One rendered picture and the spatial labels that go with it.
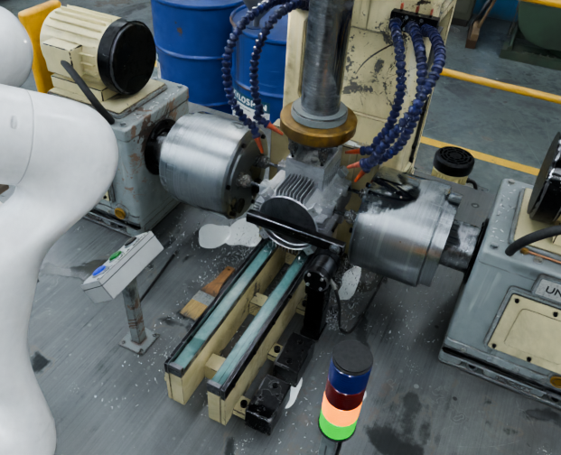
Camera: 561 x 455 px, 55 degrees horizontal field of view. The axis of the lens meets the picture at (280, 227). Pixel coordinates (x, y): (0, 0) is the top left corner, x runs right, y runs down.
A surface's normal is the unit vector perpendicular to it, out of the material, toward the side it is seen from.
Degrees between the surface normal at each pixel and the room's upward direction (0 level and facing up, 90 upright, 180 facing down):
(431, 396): 0
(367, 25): 90
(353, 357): 0
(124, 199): 90
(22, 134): 65
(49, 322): 0
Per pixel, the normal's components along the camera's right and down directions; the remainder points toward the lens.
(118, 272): 0.74, -0.22
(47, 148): 0.64, 0.29
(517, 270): -0.44, 0.57
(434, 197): -0.02, -0.65
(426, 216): -0.21, -0.29
